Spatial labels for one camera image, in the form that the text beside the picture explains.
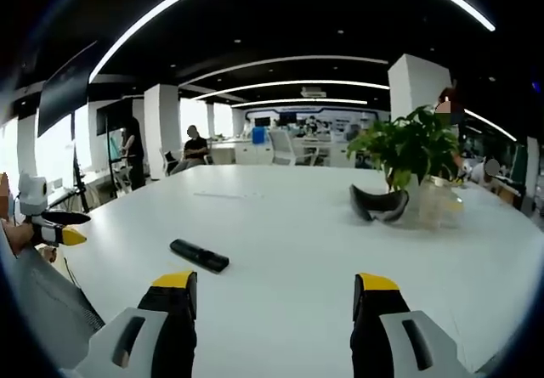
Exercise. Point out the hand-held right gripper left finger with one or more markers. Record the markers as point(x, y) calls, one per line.
point(149, 335)

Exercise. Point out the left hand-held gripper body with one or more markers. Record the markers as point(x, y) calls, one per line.
point(35, 195)

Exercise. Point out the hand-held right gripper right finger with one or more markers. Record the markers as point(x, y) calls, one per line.
point(391, 335)

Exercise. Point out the black remote control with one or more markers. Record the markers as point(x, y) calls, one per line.
point(199, 256)

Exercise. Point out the person's left hand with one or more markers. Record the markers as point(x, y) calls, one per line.
point(20, 235)

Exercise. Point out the black tripod stand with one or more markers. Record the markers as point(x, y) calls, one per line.
point(81, 184)

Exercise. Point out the grey mesh chair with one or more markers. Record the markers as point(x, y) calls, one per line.
point(51, 306)

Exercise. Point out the black hanging screen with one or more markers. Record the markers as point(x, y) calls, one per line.
point(64, 89)

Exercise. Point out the black curved headset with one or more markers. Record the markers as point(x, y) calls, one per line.
point(378, 206)

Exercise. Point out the glass plant vase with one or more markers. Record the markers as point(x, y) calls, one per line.
point(433, 204)

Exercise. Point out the green potted plant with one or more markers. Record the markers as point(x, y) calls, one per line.
point(410, 144)

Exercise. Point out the blue box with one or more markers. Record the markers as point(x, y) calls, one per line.
point(258, 135)

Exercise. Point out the white office chair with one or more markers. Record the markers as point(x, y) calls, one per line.
point(285, 148)

